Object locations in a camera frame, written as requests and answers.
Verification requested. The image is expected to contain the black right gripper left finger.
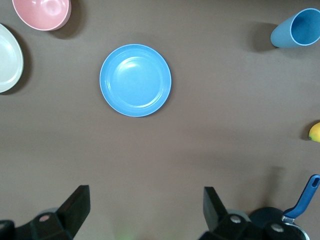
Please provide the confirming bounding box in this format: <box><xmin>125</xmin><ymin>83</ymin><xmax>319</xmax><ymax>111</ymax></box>
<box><xmin>29</xmin><ymin>184</ymin><xmax>91</xmax><ymax>240</ymax></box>

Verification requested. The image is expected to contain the beige plate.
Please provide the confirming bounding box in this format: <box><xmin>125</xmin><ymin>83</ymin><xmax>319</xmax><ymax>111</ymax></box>
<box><xmin>0</xmin><ymin>23</ymin><xmax>25</xmax><ymax>94</ymax></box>

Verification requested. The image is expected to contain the blue cup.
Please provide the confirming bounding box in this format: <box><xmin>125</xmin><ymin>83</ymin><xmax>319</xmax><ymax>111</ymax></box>
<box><xmin>269</xmin><ymin>7</ymin><xmax>320</xmax><ymax>49</ymax></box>

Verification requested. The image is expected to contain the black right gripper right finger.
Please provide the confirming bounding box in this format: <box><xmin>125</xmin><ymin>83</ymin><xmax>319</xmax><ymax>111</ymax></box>
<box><xmin>199</xmin><ymin>186</ymin><xmax>266</xmax><ymax>240</ymax></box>

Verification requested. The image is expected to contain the yellow lemon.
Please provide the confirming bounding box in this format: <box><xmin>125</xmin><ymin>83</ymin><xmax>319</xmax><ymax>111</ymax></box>
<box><xmin>308</xmin><ymin>122</ymin><xmax>320</xmax><ymax>143</ymax></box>

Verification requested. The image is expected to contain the pink bowl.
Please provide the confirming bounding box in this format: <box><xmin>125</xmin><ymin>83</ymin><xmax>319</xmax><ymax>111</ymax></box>
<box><xmin>11</xmin><ymin>0</ymin><xmax>73</xmax><ymax>32</ymax></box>

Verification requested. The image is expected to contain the blue plate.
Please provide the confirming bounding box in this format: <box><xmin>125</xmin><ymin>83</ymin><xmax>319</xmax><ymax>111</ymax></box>
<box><xmin>99</xmin><ymin>43</ymin><xmax>173</xmax><ymax>118</ymax></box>

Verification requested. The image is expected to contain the black pot with blue handle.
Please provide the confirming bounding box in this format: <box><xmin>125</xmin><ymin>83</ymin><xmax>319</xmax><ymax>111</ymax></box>
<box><xmin>249</xmin><ymin>174</ymin><xmax>320</xmax><ymax>240</ymax></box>

